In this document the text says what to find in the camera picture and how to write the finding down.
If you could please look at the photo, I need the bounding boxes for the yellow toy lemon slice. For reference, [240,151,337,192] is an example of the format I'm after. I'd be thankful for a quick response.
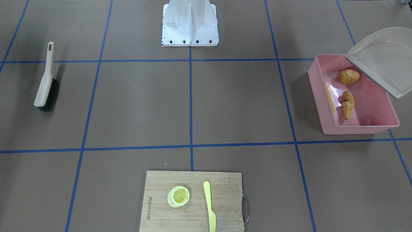
[166,186,190,208]

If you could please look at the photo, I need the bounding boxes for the beige plastic dustpan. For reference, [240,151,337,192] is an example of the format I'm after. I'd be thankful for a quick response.
[346,27,412,99]

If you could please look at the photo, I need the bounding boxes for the brown toy potato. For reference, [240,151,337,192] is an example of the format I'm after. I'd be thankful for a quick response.
[338,69,361,85]

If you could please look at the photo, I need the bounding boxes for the bamboo cutting board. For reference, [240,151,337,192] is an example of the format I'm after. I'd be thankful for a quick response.
[139,170,246,232]

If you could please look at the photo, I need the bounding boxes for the pink plastic bin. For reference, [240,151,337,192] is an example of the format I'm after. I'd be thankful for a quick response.
[308,54,400,135]

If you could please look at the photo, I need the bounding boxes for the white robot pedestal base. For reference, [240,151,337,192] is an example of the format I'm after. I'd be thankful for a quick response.
[161,0,219,47]

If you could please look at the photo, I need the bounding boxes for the yellow plastic toy knife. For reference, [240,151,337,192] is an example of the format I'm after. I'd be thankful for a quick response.
[203,181,217,232]

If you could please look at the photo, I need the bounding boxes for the yellow toy corn cob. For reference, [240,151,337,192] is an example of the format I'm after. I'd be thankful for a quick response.
[325,82,336,114]

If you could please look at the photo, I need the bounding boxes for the tan toy ginger root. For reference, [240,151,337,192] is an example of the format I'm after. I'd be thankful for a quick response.
[341,91,356,120]

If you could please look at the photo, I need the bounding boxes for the beige brush black bristles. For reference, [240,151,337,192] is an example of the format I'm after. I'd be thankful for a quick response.
[33,42,60,112]

